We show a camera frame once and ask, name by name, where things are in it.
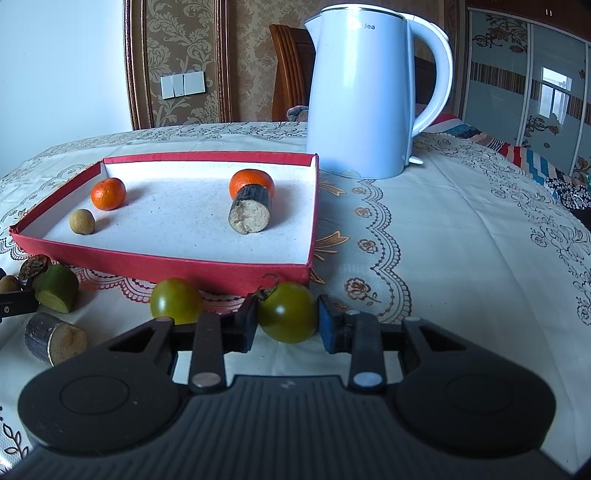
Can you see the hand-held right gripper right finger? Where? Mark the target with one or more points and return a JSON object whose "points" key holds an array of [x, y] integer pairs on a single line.
{"points": [[330, 325]]}

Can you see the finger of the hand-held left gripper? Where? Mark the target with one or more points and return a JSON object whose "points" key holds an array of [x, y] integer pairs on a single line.
{"points": [[18, 305]]}

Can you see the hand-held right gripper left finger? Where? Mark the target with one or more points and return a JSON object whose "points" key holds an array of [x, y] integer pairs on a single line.
{"points": [[247, 327]]}

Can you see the brown longan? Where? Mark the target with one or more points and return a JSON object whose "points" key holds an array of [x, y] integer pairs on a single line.
{"points": [[8, 283], [82, 221]]}

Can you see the dark mottled passion fruit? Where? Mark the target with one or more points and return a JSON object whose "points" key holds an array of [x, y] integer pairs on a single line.
{"points": [[34, 267]]}

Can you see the green tomato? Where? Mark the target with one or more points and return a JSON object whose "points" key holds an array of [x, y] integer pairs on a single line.
{"points": [[175, 300], [286, 314]]}

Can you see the green sugarcane piece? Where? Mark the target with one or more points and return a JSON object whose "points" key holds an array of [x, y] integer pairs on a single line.
{"points": [[57, 286]]}

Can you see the dark sugarcane piece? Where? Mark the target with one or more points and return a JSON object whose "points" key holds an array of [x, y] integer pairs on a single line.
{"points": [[249, 207], [55, 339]]}

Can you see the red shallow cardboard box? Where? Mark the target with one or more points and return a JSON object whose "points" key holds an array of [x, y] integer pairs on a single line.
{"points": [[184, 230]]}

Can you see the orange tangerine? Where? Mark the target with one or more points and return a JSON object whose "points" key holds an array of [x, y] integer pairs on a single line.
{"points": [[251, 177], [108, 194]]}

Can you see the plush pillow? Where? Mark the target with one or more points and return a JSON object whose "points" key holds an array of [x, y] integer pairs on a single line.
{"points": [[298, 113]]}

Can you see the light blue electric kettle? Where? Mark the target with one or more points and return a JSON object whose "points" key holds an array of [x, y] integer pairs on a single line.
{"points": [[364, 92]]}

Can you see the brown wooden headboard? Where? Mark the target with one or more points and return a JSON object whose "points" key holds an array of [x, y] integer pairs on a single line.
{"points": [[288, 69]]}

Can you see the colourful patterned bedding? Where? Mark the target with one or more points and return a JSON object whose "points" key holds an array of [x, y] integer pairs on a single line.
{"points": [[531, 157]]}

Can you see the floral sliding wardrobe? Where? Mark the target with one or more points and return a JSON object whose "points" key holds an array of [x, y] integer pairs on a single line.
{"points": [[517, 92]]}

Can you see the white wall switch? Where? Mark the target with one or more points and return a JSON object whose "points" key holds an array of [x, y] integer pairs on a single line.
{"points": [[182, 84]]}

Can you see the gilded wall moulding frame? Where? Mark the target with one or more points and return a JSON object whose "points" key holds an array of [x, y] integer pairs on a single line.
{"points": [[134, 69]]}

